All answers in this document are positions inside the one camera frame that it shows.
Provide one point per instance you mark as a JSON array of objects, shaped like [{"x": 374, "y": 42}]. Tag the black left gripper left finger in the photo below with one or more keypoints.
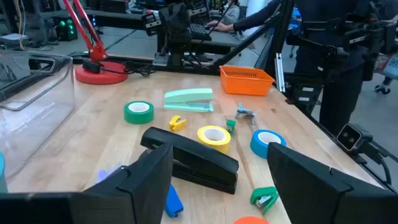
[{"x": 140, "y": 186}]

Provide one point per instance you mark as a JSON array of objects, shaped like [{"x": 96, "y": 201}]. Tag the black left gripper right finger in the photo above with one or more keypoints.
[{"x": 311, "y": 193}]

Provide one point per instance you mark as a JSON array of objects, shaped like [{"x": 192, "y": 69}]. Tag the blue mini stapler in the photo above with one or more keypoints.
[{"x": 172, "y": 203}]

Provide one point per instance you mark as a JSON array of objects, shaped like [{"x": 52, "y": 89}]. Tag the black stapler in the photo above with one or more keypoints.
[{"x": 199, "y": 158}]

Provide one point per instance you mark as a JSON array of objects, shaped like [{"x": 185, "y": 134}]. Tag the orange tape roll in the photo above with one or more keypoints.
[{"x": 251, "y": 221}]

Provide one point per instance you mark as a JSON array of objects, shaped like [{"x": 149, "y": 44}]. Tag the green tape roll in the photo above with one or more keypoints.
[{"x": 138, "y": 116}]

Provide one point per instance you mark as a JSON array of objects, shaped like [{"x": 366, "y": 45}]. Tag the blue tape roll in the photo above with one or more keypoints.
[{"x": 258, "y": 146}]

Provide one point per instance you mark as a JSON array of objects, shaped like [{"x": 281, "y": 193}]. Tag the yellow mini stapler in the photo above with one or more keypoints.
[{"x": 176, "y": 124}]

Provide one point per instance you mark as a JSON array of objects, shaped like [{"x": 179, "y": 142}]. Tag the yellow tape roll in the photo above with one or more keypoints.
[{"x": 214, "y": 144}]

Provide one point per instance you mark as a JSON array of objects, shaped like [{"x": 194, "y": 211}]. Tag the mint green stapler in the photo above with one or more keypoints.
[{"x": 188, "y": 96}]

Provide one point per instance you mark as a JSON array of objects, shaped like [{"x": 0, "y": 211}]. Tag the light blue staple remover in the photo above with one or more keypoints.
[{"x": 245, "y": 112}]

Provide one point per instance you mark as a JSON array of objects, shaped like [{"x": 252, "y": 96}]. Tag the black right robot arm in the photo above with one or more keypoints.
[{"x": 178, "y": 31}]

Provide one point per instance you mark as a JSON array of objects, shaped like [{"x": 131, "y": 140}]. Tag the purple staple remover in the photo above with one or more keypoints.
[{"x": 104, "y": 174}]

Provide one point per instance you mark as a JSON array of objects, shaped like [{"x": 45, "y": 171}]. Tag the person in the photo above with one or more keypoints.
[
  {"x": 231, "y": 14},
  {"x": 339, "y": 102}
]

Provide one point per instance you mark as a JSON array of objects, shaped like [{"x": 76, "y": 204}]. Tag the silver aluminium bar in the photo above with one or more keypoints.
[{"x": 280, "y": 73}]

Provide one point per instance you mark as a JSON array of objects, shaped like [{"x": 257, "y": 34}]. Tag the orange plastic basket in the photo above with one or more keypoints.
[{"x": 245, "y": 81}]

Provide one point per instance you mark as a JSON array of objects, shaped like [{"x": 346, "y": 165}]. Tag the clear plastic bin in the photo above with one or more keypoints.
[{"x": 37, "y": 102}]

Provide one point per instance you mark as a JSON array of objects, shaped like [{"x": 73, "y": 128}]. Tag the teal plastic bin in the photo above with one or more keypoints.
[{"x": 1, "y": 168}]

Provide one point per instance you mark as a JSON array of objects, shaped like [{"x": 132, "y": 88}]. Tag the black computer keyboard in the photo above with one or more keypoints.
[{"x": 199, "y": 31}]

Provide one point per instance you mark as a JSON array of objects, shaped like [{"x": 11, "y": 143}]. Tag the grey desk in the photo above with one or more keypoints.
[{"x": 224, "y": 39}]

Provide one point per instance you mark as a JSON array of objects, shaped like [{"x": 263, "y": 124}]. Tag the black computer with green lights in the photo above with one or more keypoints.
[{"x": 66, "y": 29}]

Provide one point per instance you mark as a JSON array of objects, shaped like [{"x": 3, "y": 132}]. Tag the person's hand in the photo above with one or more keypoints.
[{"x": 220, "y": 27}]

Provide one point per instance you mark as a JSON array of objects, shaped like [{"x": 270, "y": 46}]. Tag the black table-level camera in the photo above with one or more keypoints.
[{"x": 353, "y": 137}]

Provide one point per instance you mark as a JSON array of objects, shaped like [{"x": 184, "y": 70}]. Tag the silver arm base bracket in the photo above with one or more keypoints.
[{"x": 161, "y": 59}]

